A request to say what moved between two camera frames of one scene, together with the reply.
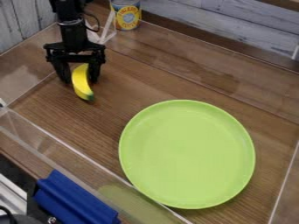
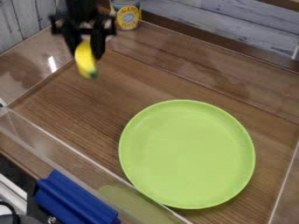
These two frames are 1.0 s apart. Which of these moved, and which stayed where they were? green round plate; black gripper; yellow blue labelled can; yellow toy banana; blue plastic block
Moved: black gripper; yellow toy banana
Stayed: green round plate; blue plastic block; yellow blue labelled can
